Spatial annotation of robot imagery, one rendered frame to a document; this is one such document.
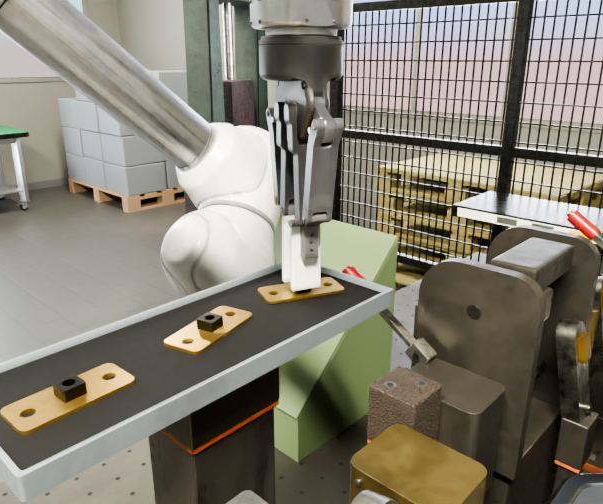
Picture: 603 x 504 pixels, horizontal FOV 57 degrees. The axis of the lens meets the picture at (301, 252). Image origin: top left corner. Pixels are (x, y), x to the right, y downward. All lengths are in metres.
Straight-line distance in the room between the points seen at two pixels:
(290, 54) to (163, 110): 0.52
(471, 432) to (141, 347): 0.31
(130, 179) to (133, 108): 4.50
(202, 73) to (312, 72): 3.76
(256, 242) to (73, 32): 0.44
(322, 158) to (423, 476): 0.27
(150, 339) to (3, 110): 6.29
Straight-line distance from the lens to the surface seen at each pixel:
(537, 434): 0.75
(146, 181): 5.56
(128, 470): 1.10
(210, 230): 0.94
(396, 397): 0.52
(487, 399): 0.57
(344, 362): 1.06
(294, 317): 0.52
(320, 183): 0.49
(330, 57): 0.50
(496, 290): 0.58
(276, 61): 0.49
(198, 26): 4.26
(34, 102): 6.84
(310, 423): 1.04
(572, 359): 0.71
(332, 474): 1.05
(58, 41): 0.94
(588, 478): 0.64
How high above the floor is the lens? 1.39
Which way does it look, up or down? 19 degrees down
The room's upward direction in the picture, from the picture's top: straight up
